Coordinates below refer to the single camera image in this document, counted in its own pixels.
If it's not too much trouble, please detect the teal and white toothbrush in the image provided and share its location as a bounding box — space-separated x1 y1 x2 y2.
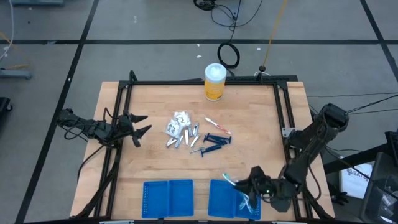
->
221 172 239 187
241 194 254 213

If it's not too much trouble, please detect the yellow floor cable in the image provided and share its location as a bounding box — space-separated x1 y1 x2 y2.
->
262 0 289 68

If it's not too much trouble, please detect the black wheeled object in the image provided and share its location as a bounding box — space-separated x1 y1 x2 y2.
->
0 96 13 125

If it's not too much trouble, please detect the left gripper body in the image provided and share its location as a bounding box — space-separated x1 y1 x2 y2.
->
116 113 142 148

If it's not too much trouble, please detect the grey metal bar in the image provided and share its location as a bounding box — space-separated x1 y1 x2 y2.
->
0 68 33 80

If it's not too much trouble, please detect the white floor cable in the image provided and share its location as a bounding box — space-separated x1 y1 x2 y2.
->
0 0 16 62

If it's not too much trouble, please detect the black bin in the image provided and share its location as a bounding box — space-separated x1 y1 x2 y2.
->
360 151 398 224

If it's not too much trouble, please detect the yellow disinfecting wipes canister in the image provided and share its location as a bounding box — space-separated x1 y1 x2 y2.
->
204 63 228 101

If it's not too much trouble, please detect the white printed sign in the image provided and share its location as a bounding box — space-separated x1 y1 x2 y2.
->
340 162 374 200

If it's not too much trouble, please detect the thin black floor cable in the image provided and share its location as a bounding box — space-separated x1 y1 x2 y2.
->
346 93 398 116

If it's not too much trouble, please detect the black aluminium frame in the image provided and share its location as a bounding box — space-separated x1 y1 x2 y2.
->
70 70 335 224

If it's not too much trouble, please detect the black clamp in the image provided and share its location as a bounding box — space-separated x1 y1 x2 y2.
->
328 183 349 206

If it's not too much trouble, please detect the red and white toothbrush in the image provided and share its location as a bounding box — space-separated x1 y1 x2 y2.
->
205 116 232 135

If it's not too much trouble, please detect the black coiled cable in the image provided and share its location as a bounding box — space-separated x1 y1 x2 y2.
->
216 0 243 70

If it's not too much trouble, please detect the white cotton packet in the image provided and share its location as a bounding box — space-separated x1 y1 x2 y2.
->
165 119 183 139
173 111 192 128

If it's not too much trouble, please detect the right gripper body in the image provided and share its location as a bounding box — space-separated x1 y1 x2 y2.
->
248 166 273 210

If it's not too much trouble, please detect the black cable bundle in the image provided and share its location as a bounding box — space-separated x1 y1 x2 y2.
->
193 0 264 32

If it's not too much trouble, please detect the black beam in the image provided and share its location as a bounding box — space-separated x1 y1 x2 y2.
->
323 144 389 175

